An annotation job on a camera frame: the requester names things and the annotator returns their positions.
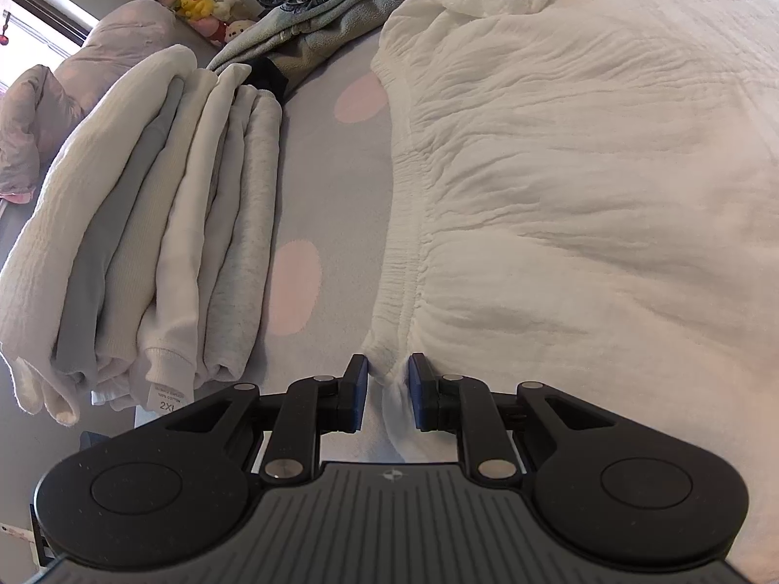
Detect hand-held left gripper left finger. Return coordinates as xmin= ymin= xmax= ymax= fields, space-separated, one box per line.
xmin=155 ymin=353 xmax=371 ymax=488

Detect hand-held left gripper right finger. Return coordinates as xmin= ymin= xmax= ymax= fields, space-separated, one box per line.
xmin=408 ymin=351 xmax=622 ymax=484

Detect white crinkle pants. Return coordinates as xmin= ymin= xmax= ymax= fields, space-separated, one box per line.
xmin=364 ymin=0 xmax=779 ymax=573

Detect stack of folded light clothes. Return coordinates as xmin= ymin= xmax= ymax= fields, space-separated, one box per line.
xmin=0 ymin=44 xmax=284 ymax=427

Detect grey and floral folded clothes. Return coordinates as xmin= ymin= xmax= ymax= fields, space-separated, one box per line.
xmin=207 ymin=0 xmax=421 ymax=95

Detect pale pink duvet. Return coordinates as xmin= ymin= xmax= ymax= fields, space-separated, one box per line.
xmin=0 ymin=0 xmax=177 ymax=201

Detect window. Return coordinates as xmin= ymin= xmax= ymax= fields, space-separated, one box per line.
xmin=0 ymin=0 xmax=92 ymax=98

